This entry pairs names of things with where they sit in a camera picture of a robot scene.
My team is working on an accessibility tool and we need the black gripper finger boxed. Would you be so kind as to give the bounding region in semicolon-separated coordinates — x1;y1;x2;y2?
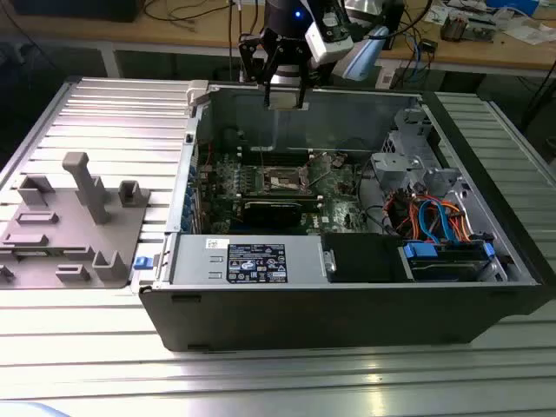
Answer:
237;28;279;109
277;36;314;109

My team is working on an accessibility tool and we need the silver cpu chip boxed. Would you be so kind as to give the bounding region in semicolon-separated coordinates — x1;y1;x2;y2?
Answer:
267;96;309;111

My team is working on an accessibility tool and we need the metal socket cover frame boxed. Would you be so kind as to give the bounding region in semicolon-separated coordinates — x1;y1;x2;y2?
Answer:
301;152;345;195

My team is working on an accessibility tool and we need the cpu socket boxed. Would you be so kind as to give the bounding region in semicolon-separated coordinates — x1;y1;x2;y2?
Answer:
262;166;308;193

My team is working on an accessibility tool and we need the finned cpu cooler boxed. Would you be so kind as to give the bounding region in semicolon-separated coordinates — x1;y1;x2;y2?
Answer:
440;11;469;43

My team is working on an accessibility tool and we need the black drive bay cover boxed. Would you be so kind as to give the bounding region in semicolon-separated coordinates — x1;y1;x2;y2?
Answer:
323;232;404;284

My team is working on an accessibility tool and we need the wooden desk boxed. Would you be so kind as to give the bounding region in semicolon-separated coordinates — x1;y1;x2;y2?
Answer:
0;0;556;79

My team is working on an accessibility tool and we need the pale grey case latch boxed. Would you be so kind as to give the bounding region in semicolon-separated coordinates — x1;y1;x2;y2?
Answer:
185;79;211;108

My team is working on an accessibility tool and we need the pale blue teach pendant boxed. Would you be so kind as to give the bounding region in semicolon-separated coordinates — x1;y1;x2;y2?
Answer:
341;24;389;83

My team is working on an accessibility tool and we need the black upright box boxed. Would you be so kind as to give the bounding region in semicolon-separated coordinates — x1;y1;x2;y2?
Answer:
381;0;408;51

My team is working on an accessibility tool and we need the black graphics card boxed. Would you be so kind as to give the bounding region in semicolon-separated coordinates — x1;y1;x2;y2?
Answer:
237;193;321;230

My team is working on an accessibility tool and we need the green motherboard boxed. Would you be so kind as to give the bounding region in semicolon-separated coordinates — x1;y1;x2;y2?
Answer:
197;147;370;234

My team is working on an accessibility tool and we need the white printed leaflet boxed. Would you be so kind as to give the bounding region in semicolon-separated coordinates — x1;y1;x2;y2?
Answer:
423;3;453;25

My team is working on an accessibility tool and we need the black equipment case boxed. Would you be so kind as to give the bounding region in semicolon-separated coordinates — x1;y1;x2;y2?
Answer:
8;0;140;23

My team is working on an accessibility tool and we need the grey metal device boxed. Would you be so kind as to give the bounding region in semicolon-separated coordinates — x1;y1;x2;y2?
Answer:
467;16;499;43

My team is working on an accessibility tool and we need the silver power supply unit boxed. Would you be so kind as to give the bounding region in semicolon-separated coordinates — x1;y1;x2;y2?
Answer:
166;233;328;287

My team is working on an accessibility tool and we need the black open pc case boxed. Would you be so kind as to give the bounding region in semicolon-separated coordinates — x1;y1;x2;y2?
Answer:
137;80;556;353

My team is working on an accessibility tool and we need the hard disk in blue carrier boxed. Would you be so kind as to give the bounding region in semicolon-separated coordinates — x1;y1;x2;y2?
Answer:
398;240;497;284

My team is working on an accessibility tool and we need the blue cardboard box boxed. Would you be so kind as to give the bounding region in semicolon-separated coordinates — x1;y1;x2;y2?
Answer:
485;0;540;15

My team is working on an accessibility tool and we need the white paper sheet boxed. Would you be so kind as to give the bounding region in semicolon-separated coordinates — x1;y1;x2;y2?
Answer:
510;24;551;45

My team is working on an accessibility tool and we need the grey plastic parts rack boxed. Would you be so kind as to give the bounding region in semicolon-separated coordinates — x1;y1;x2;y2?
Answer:
0;150;152;291

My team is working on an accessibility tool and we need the pale blue object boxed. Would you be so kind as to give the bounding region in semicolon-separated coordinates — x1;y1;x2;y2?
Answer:
0;401;73;417

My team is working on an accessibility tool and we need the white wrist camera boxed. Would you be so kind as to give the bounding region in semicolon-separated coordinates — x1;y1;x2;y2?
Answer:
305;11;354;64

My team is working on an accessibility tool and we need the silver metal bracket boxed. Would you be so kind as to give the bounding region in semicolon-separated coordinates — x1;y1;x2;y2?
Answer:
370;150;426;187

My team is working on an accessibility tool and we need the blue flat data wire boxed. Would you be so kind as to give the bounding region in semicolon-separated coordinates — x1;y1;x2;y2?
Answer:
417;194;455;247

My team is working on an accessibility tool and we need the orange wire bundle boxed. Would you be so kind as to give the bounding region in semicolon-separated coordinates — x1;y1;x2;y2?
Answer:
386;190;473;244

